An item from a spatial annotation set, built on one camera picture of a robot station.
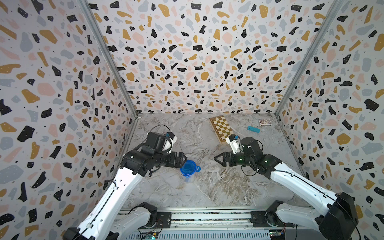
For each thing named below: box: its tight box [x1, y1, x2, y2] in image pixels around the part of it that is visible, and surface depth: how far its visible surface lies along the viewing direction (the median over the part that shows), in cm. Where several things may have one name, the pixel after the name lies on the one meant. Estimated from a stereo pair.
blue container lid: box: [180, 160, 202, 178], surface depth 79 cm
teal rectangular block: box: [247, 125, 261, 133], surface depth 115 cm
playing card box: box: [258, 119, 272, 127], surface depth 119 cm
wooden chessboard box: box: [208, 115, 235, 145], surface depth 112 cm
